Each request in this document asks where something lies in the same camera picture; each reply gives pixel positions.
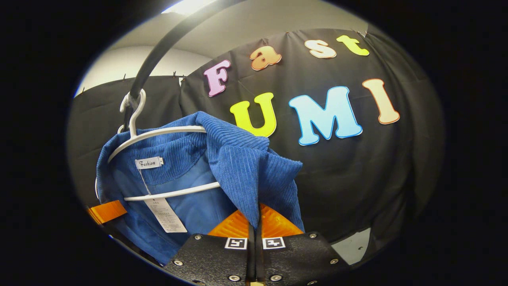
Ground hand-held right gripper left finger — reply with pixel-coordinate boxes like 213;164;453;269
163;205;255;286

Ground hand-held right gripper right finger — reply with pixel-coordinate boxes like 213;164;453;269
255;203;352;286

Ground blue corduroy jacket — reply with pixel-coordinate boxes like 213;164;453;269
95;111;305;266

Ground black garment rack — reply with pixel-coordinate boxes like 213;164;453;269
122;0;246;133

